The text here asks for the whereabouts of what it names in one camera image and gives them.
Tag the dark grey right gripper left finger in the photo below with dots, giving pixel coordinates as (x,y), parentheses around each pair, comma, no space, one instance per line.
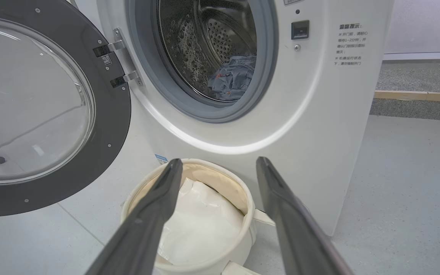
(143,229)

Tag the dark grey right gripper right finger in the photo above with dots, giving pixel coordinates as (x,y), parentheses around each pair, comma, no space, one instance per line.
(296,229)

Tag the washing machine glass door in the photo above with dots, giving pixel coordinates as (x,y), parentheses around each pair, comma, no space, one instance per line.
(109,126)

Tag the blue cartoon print garment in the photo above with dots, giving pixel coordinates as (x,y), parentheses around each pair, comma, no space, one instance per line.
(243,68)
(224,88)

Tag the white front-load washing machine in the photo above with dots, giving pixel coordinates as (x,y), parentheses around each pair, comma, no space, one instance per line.
(319,133)

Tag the silver metal door hinge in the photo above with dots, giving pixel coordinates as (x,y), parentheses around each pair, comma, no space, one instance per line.
(124,57)

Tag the white patterned cloth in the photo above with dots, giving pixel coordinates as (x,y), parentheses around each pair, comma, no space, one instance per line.
(201,225)

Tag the blue energy label sticker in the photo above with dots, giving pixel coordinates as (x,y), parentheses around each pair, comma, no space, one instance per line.
(161,159)

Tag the cream canvas laundry basket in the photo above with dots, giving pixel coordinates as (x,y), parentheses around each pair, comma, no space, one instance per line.
(227,183)

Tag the wooden floor edge strip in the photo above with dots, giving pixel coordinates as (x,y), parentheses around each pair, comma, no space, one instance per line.
(418,96)

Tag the printed text notice label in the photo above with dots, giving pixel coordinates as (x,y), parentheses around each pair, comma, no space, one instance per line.
(351,44)

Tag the grey warning sticker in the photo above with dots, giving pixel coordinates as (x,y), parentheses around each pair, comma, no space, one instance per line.
(293,2)

